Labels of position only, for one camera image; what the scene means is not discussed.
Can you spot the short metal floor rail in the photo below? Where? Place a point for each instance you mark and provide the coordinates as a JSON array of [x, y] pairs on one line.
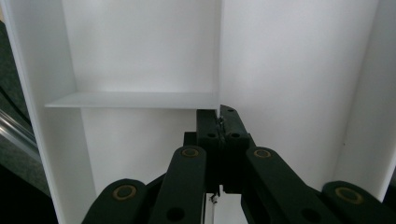
[[15, 133]]

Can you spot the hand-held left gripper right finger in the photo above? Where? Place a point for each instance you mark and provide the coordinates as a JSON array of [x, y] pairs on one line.
[[233, 140]]

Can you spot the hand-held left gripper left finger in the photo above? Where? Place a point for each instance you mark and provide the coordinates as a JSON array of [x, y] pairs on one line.
[[207, 140]]

